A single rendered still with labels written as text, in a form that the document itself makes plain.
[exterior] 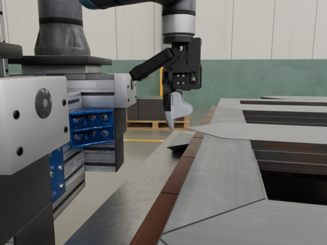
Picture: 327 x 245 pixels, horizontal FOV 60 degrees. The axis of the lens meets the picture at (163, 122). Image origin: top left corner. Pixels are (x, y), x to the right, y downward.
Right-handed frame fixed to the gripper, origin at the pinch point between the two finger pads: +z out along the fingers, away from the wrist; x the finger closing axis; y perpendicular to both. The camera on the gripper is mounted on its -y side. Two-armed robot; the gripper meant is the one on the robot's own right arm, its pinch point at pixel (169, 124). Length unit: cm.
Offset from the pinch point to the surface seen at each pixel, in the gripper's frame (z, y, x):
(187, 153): 4.9, 5.6, -6.8
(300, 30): -111, 176, 726
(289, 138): 0.6, 25.7, -6.3
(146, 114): 63, -128, 406
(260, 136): 0.5, 20.2, -6.5
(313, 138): 0.6, 30.2, -5.6
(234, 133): 0.5, 15.2, -4.6
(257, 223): 0.6, 16.8, -41.1
